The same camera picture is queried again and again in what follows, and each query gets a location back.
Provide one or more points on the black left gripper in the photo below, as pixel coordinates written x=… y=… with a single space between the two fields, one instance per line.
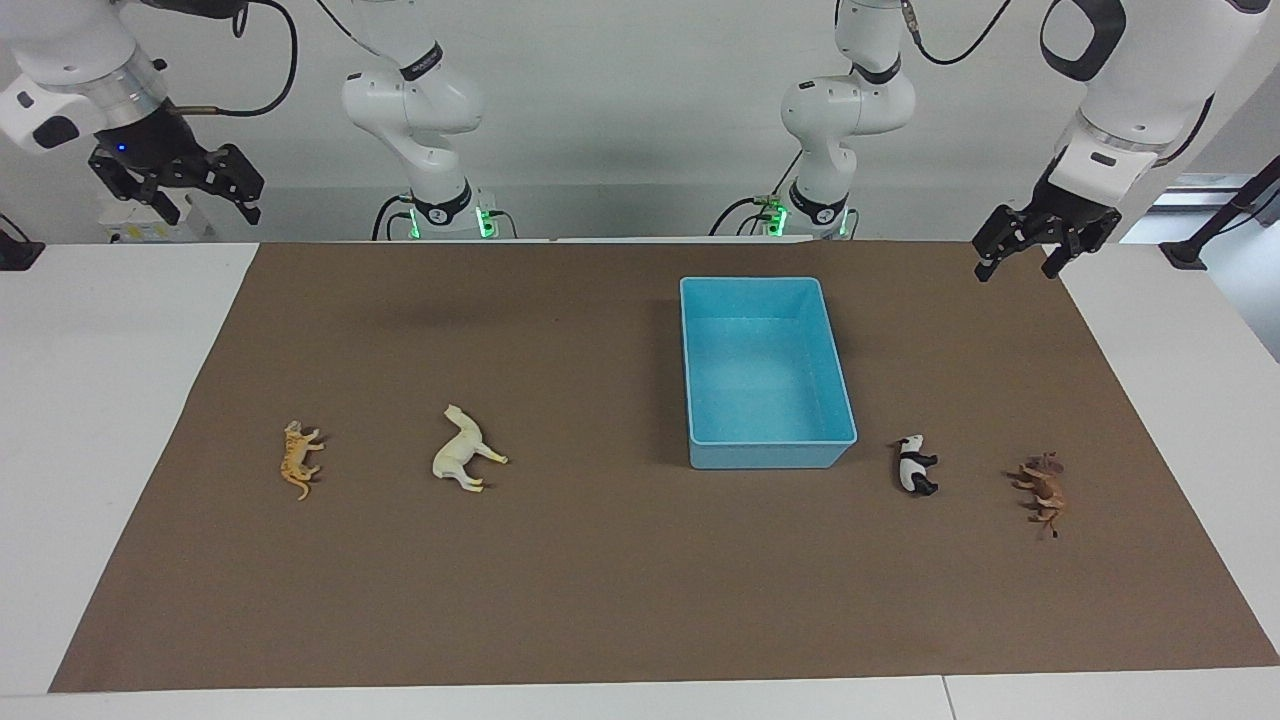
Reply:
x=1080 y=212

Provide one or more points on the black and white panda toy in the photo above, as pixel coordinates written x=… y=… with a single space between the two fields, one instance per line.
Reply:
x=912 y=468

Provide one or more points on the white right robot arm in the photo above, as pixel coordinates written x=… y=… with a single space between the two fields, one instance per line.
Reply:
x=410 y=100

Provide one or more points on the brown lion toy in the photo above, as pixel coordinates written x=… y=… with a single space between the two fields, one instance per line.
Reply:
x=1045 y=490

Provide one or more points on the brown paper table mat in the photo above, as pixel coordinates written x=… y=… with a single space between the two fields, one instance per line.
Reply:
x=600 y=580

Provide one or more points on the white cardboard box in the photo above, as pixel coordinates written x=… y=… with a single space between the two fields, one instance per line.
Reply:
x=125 y=228

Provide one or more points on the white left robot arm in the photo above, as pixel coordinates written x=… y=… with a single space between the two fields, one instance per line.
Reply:
x=840 y=110

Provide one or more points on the orange striped tiger toy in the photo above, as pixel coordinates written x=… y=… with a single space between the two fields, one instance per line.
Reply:
x=295 y=462

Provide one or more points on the black table clamp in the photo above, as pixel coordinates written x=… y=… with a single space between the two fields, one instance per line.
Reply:
x=15 y=252

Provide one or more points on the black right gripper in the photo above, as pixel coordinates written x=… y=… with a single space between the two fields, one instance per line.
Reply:
x=150 y=145

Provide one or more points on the cream white horse toy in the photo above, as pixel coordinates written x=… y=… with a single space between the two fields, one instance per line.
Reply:
x=458 y=455

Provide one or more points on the light blue plastic storage box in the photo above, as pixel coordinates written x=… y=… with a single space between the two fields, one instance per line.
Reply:
x=765 y=375

